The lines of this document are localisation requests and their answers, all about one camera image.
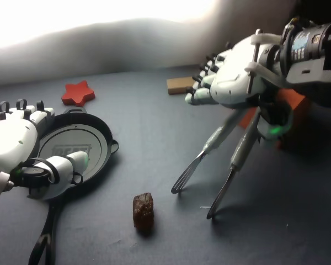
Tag red star block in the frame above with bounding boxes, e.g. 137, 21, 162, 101
61, 79, 96, 108

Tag small brown rock-like block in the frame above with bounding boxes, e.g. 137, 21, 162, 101
132, 192, 156, 230

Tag white sheet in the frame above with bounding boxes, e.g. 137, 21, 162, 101
0, 0, 297, 89

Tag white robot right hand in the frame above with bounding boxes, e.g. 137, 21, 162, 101
184, 34, 295, 143

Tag wooden rectangular block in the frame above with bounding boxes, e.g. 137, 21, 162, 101
166, 77, 199, 96

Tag black toy frying pan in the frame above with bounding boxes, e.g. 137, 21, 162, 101
28, 106, 121, 265

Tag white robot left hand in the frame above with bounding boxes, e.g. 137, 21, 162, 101
0, 98, 90, 199

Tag large orange foam block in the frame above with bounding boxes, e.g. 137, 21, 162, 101
238, 88, 311, 151

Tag grey table cloth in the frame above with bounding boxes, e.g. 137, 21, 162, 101
0, 65, 331, 265

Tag metal tongs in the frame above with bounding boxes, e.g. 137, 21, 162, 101
170, 106, 263, 221

